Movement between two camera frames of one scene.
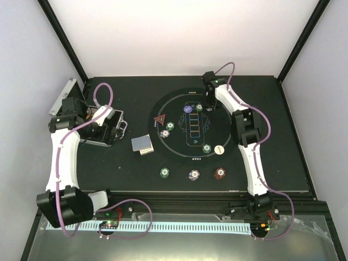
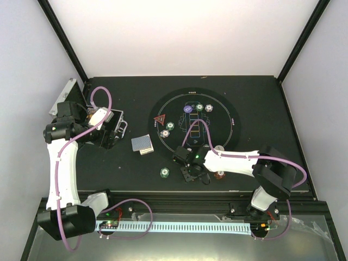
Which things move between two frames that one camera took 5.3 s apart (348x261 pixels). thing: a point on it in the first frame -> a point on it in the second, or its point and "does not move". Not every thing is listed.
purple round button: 187,109 does not move
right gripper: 206,105 -> 187,177
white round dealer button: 219,149 does not move
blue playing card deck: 141,143 does not move
